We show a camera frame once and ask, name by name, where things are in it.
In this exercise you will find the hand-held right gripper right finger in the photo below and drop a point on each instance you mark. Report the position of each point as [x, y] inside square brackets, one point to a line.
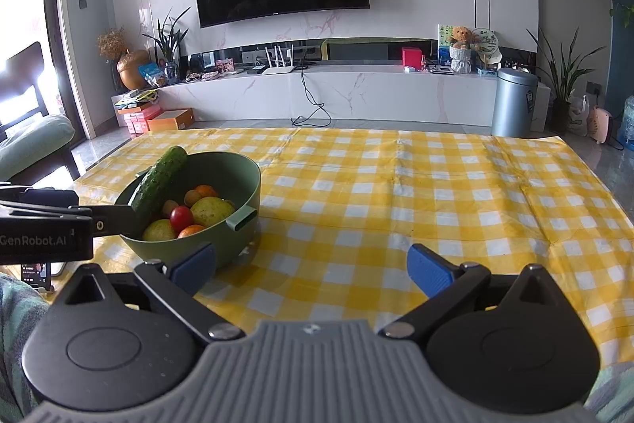
[431, 269]

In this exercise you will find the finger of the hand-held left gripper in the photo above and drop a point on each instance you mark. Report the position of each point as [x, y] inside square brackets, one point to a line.
[114, 221]

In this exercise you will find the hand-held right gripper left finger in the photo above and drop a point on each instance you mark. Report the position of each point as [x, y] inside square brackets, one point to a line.
[193, 267]

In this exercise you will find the orange mandarin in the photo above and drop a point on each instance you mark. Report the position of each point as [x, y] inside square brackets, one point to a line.
[190, 232]
[207, 191]

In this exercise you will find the green colander bowl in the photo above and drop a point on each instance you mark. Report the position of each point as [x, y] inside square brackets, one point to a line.
[233, 244]

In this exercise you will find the large yellow-green pear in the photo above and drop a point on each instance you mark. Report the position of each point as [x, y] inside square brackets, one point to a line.
[158, 230]
[213, 212]

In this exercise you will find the red cherry tomato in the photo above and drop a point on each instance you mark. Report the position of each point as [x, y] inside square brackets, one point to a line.
[182, 217]

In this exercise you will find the green cucumber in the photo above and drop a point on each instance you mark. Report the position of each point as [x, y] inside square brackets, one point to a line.
[158, 180]

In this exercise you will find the black smartphone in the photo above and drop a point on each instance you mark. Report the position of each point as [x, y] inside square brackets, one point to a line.
[35, 275]

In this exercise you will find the yellow checked tablecloth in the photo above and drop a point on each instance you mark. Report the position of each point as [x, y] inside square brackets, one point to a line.
[396, 205]

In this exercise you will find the chair with green cushion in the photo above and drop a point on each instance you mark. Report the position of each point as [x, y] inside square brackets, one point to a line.
[34, 140]

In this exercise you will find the stack of red boxes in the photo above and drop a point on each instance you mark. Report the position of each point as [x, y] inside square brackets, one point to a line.
[136, 118]

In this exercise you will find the orange cardboard box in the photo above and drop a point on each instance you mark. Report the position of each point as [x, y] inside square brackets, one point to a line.
[171, 120]

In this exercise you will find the blue snack bag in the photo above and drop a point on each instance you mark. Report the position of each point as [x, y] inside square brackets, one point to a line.
[152, 75]

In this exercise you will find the gold round vase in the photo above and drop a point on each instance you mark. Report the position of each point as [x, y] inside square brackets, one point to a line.
[132, 71]

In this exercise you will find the dried yellow flowers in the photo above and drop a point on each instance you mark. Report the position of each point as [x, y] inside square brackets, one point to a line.
[111, 44]

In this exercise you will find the green plant in glass vase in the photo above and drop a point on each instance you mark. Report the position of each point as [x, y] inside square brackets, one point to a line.
[171, 51]

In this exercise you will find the white marble television cabinet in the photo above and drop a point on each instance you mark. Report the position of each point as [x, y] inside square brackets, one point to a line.
[371, 98]

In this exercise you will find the silver round trash can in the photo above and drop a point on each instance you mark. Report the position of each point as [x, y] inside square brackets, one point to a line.
[514, 106]

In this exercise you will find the tall-leaved plant in black pot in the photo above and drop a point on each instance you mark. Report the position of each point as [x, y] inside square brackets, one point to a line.
[562, 111]

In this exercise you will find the white plastic bag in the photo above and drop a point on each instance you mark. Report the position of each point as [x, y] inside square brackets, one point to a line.
[579, 118]

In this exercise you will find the red box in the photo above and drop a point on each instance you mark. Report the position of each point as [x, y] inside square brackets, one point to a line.
[411, 57]

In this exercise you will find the white router with antennas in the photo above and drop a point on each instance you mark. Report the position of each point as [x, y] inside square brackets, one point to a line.
[279, 70]

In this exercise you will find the teddy bear bouquet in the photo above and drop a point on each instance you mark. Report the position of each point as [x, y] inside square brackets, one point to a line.
[461, 51]

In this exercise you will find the pink small heater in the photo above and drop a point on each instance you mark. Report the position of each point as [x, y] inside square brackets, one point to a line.
[601, 125]

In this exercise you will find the blue picture card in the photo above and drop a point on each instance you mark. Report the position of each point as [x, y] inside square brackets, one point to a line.
[444, 46]

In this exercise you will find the round paper hand fan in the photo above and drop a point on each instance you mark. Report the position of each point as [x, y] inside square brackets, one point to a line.
[485, 44]

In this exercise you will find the blue water jug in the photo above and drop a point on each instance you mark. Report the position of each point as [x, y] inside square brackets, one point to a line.
[627, 120]

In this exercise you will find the pink photo frame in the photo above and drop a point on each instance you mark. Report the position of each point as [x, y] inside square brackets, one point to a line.
[225, 66]

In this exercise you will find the wall power socket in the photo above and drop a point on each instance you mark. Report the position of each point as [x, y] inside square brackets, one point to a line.
[594, 88]

